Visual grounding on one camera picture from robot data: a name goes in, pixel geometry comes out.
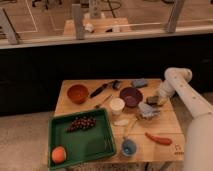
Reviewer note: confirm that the right grey metal post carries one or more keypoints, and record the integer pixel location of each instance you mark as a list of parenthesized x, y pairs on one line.
[(174, 16)]

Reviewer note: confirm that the dark grey eraser block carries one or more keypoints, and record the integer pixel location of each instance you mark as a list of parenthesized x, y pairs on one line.
[(152, 100)]

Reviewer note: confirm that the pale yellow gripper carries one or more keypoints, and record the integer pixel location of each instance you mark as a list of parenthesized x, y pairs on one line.
[(161, 101)]

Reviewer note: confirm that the black handled brush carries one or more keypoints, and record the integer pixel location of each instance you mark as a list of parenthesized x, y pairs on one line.
[(115, 85)]

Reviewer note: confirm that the middle grey metal post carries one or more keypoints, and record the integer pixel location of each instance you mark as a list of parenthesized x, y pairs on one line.
[(78, 21)]

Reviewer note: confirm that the purple bowl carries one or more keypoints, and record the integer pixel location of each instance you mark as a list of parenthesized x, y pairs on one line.
[(131, 96)]

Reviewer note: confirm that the crumpled grey plastic object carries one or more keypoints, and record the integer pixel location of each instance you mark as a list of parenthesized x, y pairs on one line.
[(147, 111)]

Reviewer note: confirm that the orange fruit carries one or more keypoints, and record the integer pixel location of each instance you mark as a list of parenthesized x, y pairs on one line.
[(58, 154)]

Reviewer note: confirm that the green plastic tray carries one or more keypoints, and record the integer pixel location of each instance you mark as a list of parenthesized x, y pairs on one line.
[(81, 145)]

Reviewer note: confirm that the orange carrot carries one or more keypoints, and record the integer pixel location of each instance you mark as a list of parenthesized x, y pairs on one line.
[(159, 140)]

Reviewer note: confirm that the left grey metal post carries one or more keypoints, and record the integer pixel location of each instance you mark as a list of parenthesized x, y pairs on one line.
[(8, 28)]

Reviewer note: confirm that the blue cup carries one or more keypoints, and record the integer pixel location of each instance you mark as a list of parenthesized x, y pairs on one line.
[(128, 148)]

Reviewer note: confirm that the orange clay bowl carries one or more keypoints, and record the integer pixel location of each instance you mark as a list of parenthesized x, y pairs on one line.
[(78, 93)]

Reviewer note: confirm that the grey blue cloth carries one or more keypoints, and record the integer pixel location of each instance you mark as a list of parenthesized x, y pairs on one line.
[(139, 83)]

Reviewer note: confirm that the grey metal post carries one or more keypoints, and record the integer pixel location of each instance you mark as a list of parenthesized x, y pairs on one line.
[(8, 28), (174, 16), (78, 21)]

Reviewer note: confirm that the white paper cup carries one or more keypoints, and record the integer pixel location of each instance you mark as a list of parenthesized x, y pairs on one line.
[(117, 105)]

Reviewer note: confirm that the bunch of dark grapes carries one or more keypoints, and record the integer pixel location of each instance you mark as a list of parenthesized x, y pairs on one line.
[(82, 123)]

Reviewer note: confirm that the wooden spoon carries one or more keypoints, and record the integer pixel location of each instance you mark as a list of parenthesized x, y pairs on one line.
[(129, 128)]

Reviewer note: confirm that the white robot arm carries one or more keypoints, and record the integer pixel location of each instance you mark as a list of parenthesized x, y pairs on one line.
[(198, 153)]

